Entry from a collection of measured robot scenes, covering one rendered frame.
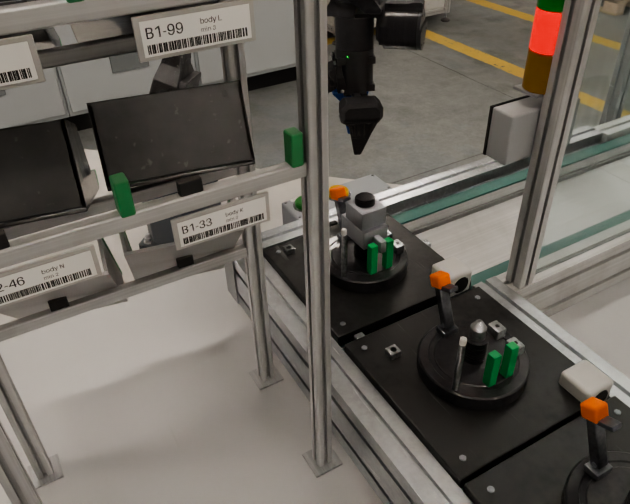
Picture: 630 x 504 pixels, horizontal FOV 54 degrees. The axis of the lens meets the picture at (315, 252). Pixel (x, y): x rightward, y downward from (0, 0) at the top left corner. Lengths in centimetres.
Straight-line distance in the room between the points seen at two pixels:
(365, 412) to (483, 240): 49
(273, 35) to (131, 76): 95
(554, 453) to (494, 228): 53
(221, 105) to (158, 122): 6
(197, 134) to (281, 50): 370
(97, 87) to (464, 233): 301
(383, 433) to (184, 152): 41
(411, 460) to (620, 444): 24
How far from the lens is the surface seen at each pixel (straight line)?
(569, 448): 78
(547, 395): 83
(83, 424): 96
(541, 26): 83
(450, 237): 115
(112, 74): 389
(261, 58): 419
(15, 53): 44
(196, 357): 100
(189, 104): 55
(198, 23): 46
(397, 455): 75
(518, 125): 84
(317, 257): 60
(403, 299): 92
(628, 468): 77
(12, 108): 385
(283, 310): 91
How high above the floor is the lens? 157
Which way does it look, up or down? 37 degrees down
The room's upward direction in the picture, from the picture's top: 2 degrees counter-clockwise
